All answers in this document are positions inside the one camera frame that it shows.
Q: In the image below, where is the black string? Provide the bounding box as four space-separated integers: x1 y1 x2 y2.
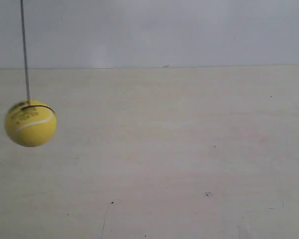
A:
20 0 31 105

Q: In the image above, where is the yellow tennis ball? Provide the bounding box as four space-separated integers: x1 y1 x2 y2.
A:
4 100 57 147

